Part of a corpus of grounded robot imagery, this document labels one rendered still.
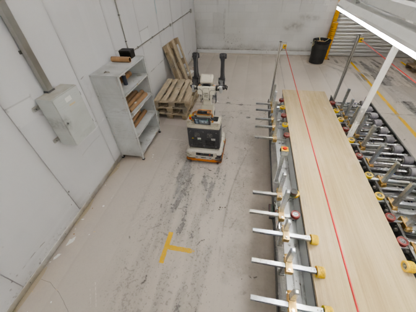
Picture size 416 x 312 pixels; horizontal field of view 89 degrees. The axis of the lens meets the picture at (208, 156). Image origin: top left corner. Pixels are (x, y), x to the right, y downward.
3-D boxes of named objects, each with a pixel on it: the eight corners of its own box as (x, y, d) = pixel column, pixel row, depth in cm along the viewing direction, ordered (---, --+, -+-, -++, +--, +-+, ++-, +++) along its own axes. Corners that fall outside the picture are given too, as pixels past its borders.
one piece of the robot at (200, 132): (219, 155, 367) (220, 113, 311) (189, 152, 376) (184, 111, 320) (222, 143, 392) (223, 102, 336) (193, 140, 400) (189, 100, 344)
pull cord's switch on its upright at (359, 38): (332, 105, 377) (359, 36, 303) (330, 101, 388) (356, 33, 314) (337, 105, 376) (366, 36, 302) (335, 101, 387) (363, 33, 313)
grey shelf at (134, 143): (122, 157, 397) (88, 75, 293) (141, 130, 462) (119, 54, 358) (144, 160, 390) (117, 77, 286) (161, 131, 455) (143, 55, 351)
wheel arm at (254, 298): (249, 301, 144) (250, 299, 142) (250, 294, 147) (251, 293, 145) (328, 317, 137) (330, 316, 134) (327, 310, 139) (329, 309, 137)
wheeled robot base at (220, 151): (221, 164, 370) (221, 153, 353) (186, 160, 380) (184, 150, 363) (226, 140, 419) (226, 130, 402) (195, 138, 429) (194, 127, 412)
